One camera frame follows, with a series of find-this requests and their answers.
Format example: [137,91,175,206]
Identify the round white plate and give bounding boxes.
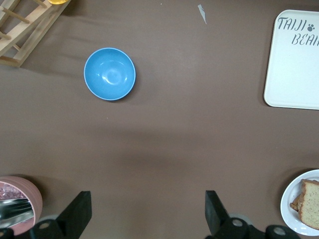
[280,169,319,236]

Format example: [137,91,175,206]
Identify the wooden mug rack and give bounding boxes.
[0,0,72,68]

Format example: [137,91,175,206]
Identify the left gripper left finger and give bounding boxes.
[29,191,92,239]

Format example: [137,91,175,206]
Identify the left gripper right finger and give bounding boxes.
[205,190,250,239]

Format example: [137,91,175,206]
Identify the brown bread slice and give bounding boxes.
[289,193,304,213]
[298,178,319,230]

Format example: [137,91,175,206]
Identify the metal spoon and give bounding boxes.
[0,198,34,229]

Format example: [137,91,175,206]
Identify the blue bowl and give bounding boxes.
[83,47,137,102]

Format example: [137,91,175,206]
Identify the cream bear print tray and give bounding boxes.
[263,9,319,110]

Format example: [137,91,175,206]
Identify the pink bowl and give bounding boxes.
[0,176,43,235]

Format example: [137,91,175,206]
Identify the brown table cover sheet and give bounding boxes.
[0,0,319,239]

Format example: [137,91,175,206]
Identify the small grey paper scrap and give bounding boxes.
[197,4,208,25]

